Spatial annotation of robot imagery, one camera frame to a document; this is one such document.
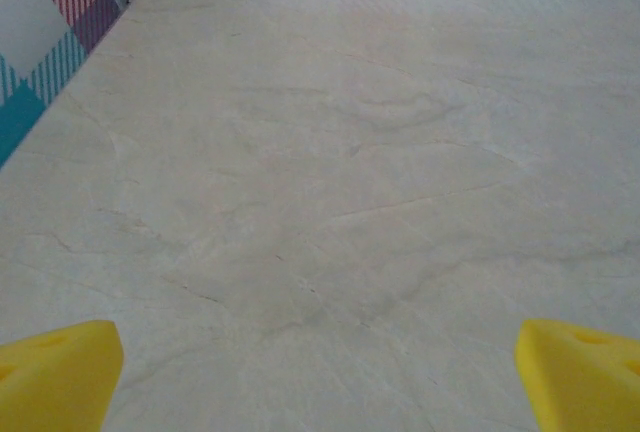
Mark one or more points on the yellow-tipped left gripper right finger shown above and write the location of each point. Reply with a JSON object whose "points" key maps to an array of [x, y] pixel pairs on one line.
{"points": [[580, 382]]}

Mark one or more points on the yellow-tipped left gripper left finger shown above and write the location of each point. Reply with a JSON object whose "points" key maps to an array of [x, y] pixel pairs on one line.
{"points": [[55, 377]]}

